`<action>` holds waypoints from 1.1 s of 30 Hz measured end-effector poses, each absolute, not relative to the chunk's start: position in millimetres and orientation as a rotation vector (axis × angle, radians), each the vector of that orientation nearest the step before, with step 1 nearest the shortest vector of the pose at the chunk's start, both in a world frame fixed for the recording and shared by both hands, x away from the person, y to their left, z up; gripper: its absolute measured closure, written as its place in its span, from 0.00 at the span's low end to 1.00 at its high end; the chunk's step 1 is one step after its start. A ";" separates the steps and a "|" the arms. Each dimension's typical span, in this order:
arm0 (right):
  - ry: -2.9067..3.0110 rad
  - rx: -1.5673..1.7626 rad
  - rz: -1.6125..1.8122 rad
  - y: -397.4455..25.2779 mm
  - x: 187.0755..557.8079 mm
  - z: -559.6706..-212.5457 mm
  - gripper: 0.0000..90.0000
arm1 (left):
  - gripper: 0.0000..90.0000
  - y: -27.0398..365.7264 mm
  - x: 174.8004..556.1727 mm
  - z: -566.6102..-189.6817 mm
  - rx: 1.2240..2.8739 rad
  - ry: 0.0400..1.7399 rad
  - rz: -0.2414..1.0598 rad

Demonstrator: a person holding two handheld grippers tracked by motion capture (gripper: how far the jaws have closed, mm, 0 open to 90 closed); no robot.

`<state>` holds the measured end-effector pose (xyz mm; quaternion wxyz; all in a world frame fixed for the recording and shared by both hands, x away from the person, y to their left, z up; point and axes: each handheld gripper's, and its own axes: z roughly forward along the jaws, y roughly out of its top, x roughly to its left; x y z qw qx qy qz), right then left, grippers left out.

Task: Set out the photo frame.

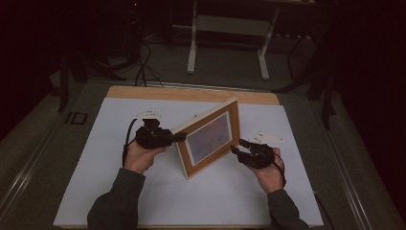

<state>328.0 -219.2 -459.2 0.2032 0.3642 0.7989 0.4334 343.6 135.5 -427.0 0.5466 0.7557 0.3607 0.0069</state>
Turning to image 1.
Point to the silver floor rail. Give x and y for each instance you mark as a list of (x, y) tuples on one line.
[(28, 169), (344, 179)]

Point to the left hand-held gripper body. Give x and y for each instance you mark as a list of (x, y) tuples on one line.
[(150, 139)]

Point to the wooden picture frame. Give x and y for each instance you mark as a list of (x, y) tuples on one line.
[(207, 140)]

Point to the person's left hand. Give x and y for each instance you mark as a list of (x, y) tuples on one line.
[(137, 158)]

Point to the white paper sheet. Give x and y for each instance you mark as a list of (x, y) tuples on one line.
[(223, 198)]

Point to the white metal stand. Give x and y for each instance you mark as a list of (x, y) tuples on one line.
[(191, 48)]

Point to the black floor socket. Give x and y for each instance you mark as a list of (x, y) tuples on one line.
[(76, 118)]

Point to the person's right hand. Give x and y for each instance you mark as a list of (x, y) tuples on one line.
[(273, 177)]

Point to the black metal stand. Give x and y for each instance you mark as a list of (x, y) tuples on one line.
[(327, 96), (63, 83)]

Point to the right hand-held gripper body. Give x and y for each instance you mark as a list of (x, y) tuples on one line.
[(260, 156)]

